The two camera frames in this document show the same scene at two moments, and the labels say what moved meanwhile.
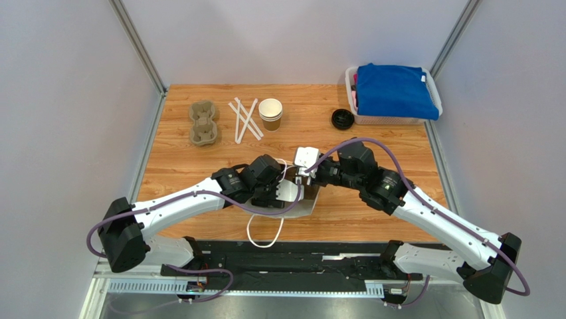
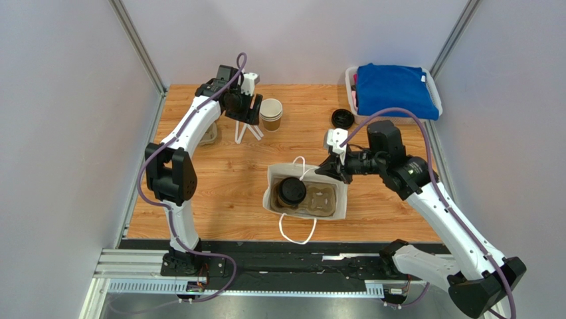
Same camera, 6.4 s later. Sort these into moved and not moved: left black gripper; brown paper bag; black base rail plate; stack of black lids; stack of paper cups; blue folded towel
Moved: left black gripper; brown paper bag
Not moved: stack of paper cups; black base rail plate; stack of black lids; blue folded towel
